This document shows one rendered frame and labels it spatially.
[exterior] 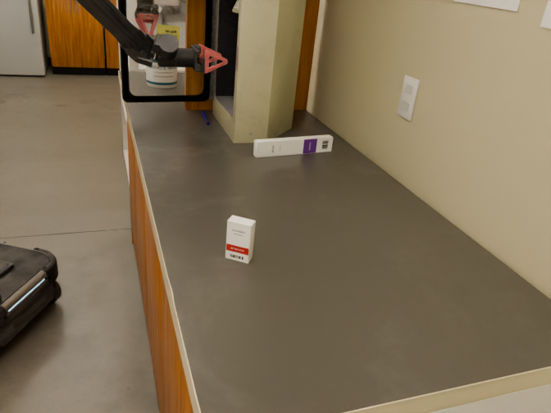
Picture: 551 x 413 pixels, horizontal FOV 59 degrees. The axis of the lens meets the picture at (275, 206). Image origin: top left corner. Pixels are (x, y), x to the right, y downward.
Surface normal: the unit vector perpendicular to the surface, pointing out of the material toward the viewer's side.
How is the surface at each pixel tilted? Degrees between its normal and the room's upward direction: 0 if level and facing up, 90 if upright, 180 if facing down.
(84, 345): 0
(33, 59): 90
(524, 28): 90
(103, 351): 0
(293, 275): 0
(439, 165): 90
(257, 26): 90
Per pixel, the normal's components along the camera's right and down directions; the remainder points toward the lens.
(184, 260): 0.10, -0.89
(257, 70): 0.32, 0.45
